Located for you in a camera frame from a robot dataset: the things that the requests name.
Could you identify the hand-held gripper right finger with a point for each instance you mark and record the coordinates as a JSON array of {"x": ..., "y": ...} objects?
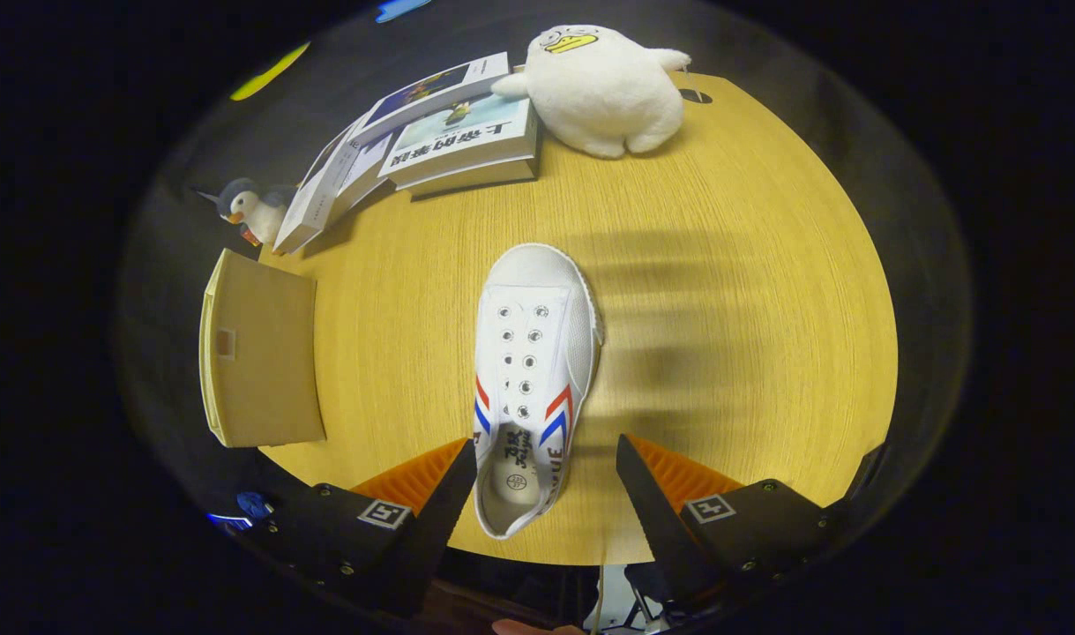
[{"x": 660, "y": 529}]

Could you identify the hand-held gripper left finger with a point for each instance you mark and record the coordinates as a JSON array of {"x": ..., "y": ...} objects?
[{"x": 436, "y": 529}]

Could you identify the beige fabric storage box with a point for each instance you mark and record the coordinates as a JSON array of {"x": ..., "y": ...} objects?
[{"x": 264, "y": 353}]

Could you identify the white striped canvas shoe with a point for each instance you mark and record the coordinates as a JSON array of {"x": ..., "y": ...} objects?
[{"x": 537, "y": 273}]

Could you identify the blue crumpled cloth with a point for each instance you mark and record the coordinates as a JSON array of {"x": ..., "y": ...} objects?
[{"x": 253, "y": 504}]

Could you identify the blue lit monitor screen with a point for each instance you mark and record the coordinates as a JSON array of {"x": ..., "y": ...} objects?
[{"x": 228, "y": 521}]

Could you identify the white portrait cover book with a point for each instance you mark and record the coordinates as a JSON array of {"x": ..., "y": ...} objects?
[{"x": 312, "y": 207}]

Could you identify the blue penguin plush toy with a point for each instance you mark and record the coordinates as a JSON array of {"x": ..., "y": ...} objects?
[{"x": 259, "y": 212}]

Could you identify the plain white text book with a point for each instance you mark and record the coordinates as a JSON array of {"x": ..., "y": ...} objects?
[{"x": 365, "y": 168}]

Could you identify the pale teal cover book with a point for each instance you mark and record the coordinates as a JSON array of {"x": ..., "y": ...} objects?
[{"x": 466, "y": 141}]

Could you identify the white duck plush toy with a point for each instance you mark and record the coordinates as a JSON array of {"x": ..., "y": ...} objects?
[{"x": 599, "y": 97}]

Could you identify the blue night cover book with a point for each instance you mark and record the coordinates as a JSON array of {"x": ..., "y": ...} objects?
[{"x": 431, "y": 88}]

